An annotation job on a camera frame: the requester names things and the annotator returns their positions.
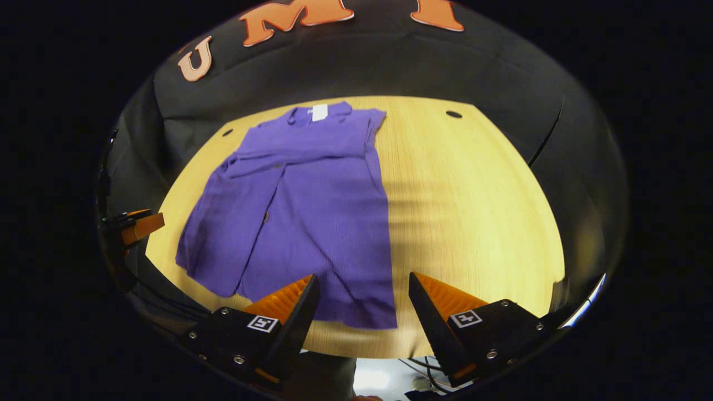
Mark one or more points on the black backdrop cloth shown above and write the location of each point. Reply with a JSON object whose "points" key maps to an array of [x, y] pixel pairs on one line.
{"points": [[390, 61]]}

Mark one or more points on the purple ribbed garment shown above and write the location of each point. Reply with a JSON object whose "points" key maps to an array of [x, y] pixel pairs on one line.
{"points": [[323, 223]]}

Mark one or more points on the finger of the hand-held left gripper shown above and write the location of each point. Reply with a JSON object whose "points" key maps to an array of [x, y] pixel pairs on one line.
{"points": [[143, 228], [138, 213]]}

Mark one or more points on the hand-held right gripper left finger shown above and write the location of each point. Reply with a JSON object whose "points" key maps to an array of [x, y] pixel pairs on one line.
{"points": [[298, 328]]}

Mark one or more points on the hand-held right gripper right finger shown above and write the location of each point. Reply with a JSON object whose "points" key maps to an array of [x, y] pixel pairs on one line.
{"points": [[429, 328]]}

